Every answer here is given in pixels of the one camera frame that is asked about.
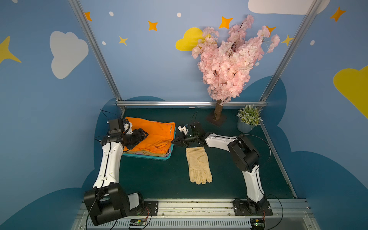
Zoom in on orange pants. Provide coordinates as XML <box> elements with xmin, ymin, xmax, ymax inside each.
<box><xmin>124</xmin><ymin>117</ymin><xmax>175</xmax><ymax>157</ymax></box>

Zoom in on teal plastic basket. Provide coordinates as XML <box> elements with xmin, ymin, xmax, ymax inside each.
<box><xmin>124</xmin><ymin>123</ymin><xmax>175</xmax><ymax>158</ymax></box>

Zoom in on khaki pants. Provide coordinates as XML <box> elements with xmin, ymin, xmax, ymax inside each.
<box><xmin>126</xmin><ymin>150</ymin><xmax>171</xmax><ymax>158</ymax></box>

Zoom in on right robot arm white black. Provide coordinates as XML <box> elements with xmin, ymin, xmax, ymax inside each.
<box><xmin>171</xmin><ymin>122</ymin><xmax>273</xmax><ymax>216</ymax></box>

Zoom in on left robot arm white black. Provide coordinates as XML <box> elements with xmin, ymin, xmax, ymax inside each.
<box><xmin>83</xmin><ymin>118</ymin><xmax>148</xmax><ymax>226</ymax></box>

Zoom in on cream folded shorts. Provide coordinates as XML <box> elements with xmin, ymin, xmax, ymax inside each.
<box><xmin>186</xmin><ymin>147</ymin><xmax>213</xmax><ymax>185</ymax></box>

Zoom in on small potted green plant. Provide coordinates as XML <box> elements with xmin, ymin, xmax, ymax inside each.
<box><xmin>236</xmin><ymin>105</ymin><xmax>262</xmax><ymax>133</ymax></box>

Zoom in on pink cherry blossom tree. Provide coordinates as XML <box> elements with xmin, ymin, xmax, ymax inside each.
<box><xmin>192</xmin><ymin>15</ymin><xmax>280</xmax><ymax>126</ymax></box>

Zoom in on left controller board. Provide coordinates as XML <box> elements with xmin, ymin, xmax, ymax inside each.
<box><xmin>129</xmin><ymin>219</ymin><xmax>148</xmax><ymax>228</ymax></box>

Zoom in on controller board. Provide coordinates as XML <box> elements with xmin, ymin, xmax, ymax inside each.
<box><xmin>250</xmin><ymin>218</ymin><xmax>265</xmax><ymax>230</ymax></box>
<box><xmin>129</xmin><ymin>219</ymin><xmax>148</xmax><ymax>228</ymax></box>

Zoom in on right controller board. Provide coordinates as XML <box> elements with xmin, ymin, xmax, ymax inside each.
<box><xmin>250</xmin><ymin>218</ymin><xmax>265</xmax><ymax>230</ymax></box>

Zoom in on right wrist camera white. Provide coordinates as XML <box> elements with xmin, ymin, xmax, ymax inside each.
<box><xmin>177</xmin><ymin>125</ymin><xmax>189</xmax><ymax>135</ymax></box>

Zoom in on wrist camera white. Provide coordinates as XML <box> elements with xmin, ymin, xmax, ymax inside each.
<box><xmin>123</xmin><ymin>120</ymin><xmax>133</xmax><ymax>135</ymax></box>
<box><xmin>177</xmin><ymin>125</ymin><xmax>189</xmax><ymax>135</ymax></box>

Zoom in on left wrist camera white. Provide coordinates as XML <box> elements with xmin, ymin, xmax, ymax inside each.
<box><xmin>123</xmin><ymin>120</ymin><xmax>133</xmax><ymax>135</ymax></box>

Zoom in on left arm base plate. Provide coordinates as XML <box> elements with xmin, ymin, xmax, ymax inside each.
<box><xmin>132</xmin><ymin>200</ymin><xmax>159</xmax><ymax>217</ymax></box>

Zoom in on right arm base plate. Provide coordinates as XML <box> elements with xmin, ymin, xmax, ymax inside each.
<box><xmin>232</xmin><ymin>199</ymin><xmax>273</xmax><ymax>216</ymax></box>

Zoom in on aluminium front rail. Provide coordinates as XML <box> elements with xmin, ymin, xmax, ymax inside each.
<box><xmin>72</xmin><ymin>198</ymin><xmax>320</xmax><ymax>230</ymax></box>

